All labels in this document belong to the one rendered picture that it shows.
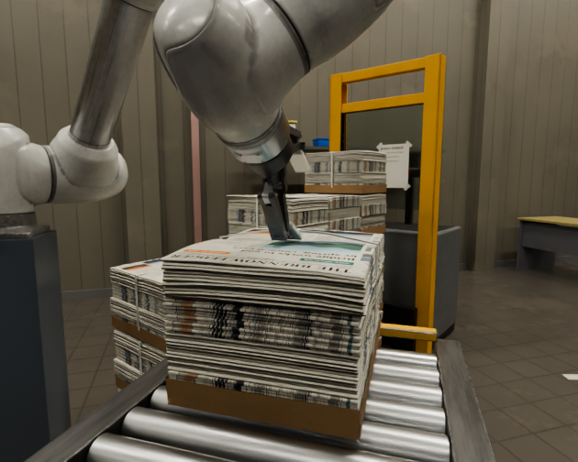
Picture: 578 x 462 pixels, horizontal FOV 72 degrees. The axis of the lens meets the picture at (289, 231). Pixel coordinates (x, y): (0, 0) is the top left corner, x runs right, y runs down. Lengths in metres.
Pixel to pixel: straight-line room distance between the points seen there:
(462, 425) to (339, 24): 0.54
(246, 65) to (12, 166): 0.83
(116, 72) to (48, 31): 3.39
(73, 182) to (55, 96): 3.14
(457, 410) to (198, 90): 0.56
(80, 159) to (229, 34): 0.81
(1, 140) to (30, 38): 3.33
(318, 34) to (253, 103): 0.10
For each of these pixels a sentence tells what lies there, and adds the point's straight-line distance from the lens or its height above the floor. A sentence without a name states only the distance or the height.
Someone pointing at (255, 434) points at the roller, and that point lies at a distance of 0.60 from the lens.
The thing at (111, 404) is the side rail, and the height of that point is 0.80.
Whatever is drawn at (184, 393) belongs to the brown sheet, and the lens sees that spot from 0.64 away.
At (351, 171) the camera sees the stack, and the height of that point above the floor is 1.18.
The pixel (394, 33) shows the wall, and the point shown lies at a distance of 5.05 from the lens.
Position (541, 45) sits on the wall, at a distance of 6.34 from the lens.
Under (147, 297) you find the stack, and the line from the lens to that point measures 1.37.
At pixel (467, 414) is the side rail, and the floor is 0.80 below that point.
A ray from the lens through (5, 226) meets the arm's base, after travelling 1.15.
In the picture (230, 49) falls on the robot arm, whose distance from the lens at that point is 0.40.
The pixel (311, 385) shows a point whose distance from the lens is 0.56.
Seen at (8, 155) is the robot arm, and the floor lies 1.20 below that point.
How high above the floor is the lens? 1.14
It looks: 7 degrees down
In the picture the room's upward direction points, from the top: straight up
